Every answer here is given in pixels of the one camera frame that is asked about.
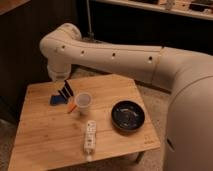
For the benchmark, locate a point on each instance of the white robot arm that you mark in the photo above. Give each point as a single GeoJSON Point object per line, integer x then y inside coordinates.
{"type": "Point", "coordinates": [187, 75]}

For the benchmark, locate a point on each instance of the black bowl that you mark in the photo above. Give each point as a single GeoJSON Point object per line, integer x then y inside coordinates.
{"type": "Point", "coordinates": [127, 116]}

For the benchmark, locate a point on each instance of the wooden table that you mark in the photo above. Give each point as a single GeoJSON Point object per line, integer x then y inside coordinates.
{"type": "Point", "coordinates": [48, 137]}

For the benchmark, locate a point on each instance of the vertical metal pole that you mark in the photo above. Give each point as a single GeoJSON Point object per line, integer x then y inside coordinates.
{"type": "Point", "coordinates": [90, 32]}

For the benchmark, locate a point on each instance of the orange marker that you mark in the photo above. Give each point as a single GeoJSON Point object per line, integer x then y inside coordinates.
{"type": "Point", "coordinates": [71, 108]}

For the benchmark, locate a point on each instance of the black eraser with white stripes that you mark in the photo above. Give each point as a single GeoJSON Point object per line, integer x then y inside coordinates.
{"type": "Point", "coordinates": [66, 92]}

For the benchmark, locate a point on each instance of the white remote control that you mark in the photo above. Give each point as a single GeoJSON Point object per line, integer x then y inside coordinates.
{"type": "Point", "coordinates": [90, 137]}

